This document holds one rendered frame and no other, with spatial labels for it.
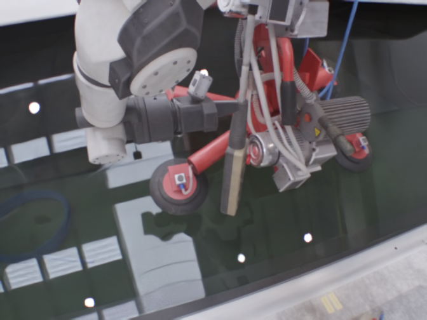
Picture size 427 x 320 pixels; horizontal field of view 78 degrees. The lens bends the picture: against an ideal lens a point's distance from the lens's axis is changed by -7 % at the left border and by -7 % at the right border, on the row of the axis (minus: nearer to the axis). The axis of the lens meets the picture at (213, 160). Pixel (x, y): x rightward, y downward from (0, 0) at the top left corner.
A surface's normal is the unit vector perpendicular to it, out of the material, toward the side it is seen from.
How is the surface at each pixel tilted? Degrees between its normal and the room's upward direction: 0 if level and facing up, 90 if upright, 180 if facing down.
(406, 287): 0
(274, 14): 80
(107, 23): 58
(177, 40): 126
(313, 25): 73
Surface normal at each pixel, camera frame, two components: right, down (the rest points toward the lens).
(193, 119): 0.30, 0.41
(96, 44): -0.33, 0.18
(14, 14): 0.12, -0.45
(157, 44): 0.19, 0.69
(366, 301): 0.04, -0.73
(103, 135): 0.20, -0.22
